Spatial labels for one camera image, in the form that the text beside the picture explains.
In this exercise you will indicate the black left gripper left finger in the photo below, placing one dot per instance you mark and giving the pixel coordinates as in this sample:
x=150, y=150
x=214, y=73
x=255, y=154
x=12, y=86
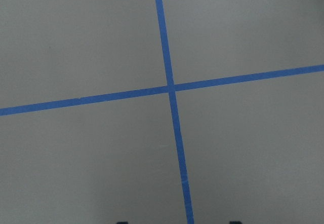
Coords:
x=121, y=222

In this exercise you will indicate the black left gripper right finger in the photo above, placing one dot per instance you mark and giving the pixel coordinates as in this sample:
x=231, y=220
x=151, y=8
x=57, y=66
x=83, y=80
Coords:
x=235, y=222

